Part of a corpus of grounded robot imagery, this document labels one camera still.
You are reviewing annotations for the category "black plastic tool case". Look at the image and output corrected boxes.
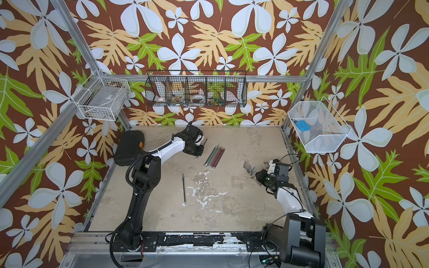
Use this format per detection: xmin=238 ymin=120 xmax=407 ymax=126
xmin=114 ymin=130 xmax=145 ymax=166

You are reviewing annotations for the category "blue object in basket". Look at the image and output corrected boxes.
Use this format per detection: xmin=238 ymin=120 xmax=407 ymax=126
xmin=295 ymin=120 xmax=311 ymax=132

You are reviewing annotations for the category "white mesh corner basket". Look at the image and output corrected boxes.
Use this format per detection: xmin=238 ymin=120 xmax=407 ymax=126
xmin=288 ymin=100 xmax=352 ymax=154

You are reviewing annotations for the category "purple transparent pencil cap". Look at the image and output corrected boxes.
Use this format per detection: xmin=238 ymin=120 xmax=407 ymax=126
xmin=246 ymin=163 xmax=255 ymax=175

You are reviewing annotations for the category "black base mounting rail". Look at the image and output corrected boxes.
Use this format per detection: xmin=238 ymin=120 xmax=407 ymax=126
xmin=112 ymin=232 xmax=296 ymax=252

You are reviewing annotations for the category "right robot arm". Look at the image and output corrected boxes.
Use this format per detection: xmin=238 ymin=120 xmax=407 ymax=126
xmin=255 ymin=159 xmax=326 ymax=268

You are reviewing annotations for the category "white wire basket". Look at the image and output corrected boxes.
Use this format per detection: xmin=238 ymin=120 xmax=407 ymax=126
xmin=76 ymin=76 xmax=130 ymax=121

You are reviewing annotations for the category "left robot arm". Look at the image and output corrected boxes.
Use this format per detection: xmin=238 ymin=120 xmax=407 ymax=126
xmin=110 ymin=121 xmax=204 ymax=251

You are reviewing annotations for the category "teal green pencil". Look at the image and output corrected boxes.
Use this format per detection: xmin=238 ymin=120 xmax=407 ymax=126
xmin=206 ymin=145 xmax=220 ymax=167

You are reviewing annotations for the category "black wire basket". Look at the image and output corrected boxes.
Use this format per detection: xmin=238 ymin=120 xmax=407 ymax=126
xmin=143 ymin=70 xmax=248 ymax=107

